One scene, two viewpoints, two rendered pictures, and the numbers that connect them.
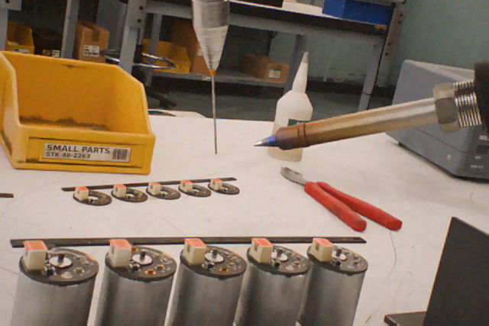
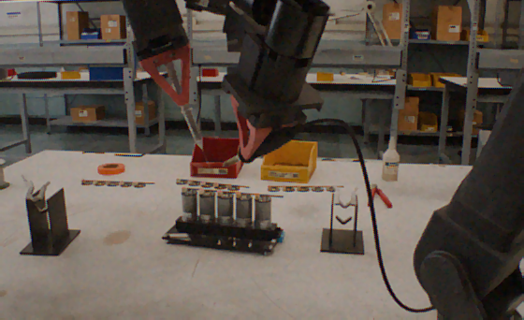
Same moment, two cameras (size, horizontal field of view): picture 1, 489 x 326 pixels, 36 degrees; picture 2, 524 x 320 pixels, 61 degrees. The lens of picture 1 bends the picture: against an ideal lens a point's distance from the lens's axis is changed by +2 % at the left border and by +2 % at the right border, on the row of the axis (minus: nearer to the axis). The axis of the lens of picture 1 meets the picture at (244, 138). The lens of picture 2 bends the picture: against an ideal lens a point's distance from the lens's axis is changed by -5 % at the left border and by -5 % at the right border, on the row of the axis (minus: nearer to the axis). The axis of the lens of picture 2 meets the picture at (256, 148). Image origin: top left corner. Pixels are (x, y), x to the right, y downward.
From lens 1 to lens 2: 0.52 m
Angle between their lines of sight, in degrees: 43
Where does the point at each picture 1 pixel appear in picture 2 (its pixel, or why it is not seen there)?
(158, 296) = (207, 201)
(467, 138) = not seen: hidden behind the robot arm
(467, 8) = not seen: outside the picture
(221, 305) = (223, 206)
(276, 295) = (239, 206)
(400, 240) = (384, 211)
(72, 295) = (187, 198)
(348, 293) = (260, 208)
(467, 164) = not seen: hidden behind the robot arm
